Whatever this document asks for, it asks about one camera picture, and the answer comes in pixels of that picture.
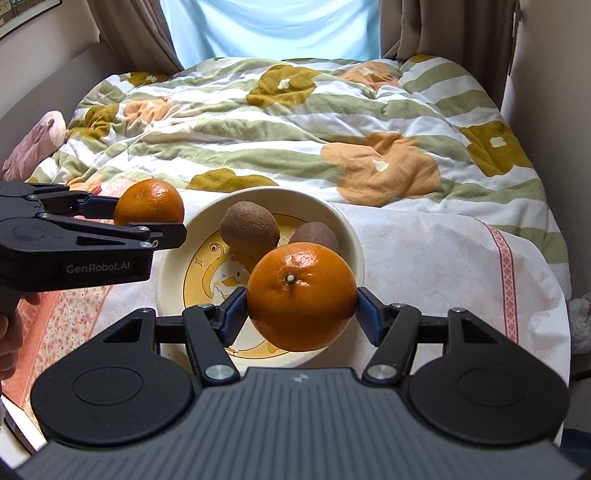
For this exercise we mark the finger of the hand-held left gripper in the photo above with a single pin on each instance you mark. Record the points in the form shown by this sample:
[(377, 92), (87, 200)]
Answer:
[(161, 235), (99, 207)]

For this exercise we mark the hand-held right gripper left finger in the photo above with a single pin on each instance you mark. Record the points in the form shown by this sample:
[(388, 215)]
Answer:
[(233, 318)]

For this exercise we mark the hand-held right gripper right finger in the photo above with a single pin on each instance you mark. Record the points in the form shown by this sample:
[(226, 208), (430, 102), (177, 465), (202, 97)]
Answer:
[(367, 316)]

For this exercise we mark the orange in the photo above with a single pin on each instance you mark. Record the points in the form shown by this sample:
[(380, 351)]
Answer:
[(300, 300), (152, 201)]

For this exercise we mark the cream bowl with duck print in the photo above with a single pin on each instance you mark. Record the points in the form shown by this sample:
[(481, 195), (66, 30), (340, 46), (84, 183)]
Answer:
[(203, 228)]

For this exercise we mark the person's left hand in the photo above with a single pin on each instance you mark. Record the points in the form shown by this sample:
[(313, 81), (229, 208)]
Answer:
[(11, 341)]

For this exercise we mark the pink floral cloth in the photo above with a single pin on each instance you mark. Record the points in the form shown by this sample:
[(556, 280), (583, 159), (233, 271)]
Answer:
[(60, 332)]

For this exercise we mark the white towel with pink border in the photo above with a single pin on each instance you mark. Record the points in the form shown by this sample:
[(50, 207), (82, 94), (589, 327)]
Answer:
[(415, 258)]

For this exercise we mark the brown kiwi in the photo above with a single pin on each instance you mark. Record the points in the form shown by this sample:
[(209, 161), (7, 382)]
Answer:
[(316, 233), (247, 226)]

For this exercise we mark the pink plush toy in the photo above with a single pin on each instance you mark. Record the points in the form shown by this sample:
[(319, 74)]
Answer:
[(34, 138)]

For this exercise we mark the grey padded headboard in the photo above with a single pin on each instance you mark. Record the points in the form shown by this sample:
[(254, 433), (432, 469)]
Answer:
[(46, 87)]

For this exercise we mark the floral striped duvet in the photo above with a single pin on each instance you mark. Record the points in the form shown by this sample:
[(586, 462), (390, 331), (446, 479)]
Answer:
[(277, 138)]

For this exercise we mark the brown curtain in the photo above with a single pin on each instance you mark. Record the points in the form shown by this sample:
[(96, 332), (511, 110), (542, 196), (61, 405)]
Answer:
[(438, 27), (138, 32)]

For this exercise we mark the crumpled white tissue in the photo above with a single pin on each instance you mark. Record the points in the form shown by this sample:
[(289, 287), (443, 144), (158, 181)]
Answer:
[(579, 323)]

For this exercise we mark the light blue window cloth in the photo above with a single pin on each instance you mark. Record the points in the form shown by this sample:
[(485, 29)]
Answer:
[(277, 27)]

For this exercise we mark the dark blue clothing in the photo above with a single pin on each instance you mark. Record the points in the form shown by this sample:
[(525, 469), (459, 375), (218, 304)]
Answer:
[(577, 443)]

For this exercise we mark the framed wall picture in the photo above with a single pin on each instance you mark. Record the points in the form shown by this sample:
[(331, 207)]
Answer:
[(11, 11)]

